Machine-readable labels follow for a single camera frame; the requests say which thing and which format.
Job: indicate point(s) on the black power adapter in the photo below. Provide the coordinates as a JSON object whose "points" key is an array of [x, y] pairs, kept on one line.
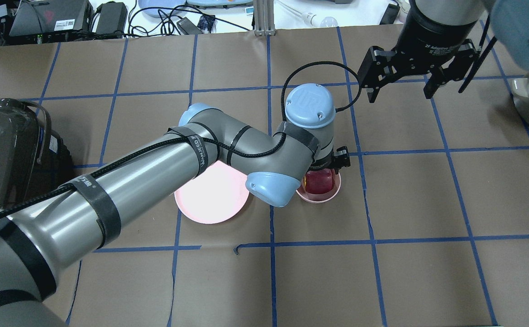
{"points": [[111, 20]]}

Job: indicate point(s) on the pink plate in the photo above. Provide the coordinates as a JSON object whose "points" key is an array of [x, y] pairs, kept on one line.
{"points": [[215, 196]]}

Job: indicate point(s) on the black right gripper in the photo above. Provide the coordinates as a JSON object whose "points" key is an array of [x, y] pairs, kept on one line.
{"points": [[432, 38]]}

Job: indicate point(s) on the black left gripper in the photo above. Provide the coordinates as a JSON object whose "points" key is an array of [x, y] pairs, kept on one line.
{"points": [[324, 161]]}

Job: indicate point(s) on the black laptop with red logo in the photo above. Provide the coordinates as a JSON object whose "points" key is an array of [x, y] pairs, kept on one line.
{"points": [[46, 17]]}

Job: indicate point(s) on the pink bowl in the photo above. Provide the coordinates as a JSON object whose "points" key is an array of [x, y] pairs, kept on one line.
{"points": [[320, 198]]}

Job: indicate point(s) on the aluminium frame post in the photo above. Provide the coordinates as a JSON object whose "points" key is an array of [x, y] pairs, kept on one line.
{"points": [[263, 17]]}

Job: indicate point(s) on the blue plate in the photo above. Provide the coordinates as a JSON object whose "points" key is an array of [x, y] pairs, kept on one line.
{"points": [[151, 7]]}

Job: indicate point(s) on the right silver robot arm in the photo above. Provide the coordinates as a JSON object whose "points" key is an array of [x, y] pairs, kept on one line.
{"points": [[504, 21]]}

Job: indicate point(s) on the red apple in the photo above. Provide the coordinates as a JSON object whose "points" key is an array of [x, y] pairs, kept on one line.
{"points": [[319, 182]]}

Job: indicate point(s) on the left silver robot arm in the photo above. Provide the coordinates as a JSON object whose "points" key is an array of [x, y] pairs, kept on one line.
{"points": [[44, 236]]}

